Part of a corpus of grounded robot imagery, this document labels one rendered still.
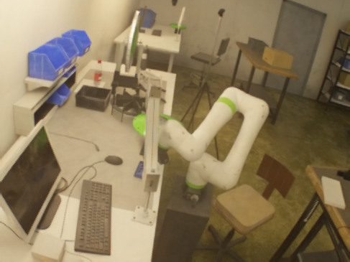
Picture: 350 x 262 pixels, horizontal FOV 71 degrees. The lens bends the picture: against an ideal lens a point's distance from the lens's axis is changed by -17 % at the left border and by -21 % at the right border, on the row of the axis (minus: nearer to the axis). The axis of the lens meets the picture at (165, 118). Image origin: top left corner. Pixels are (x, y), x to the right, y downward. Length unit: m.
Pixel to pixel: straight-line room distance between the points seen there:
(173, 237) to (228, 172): 0.54
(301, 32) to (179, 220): 5.68
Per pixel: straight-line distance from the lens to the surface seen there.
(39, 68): 1.84
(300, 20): 6.70
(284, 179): 2.14
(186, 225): 1.69
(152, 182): 1.18
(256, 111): 1.57
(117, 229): 1.31
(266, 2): 6.42
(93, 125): 1.97
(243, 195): 2.15
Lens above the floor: 1.93
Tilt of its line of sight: 28 degrees down
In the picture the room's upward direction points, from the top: 11 degrees clockwise
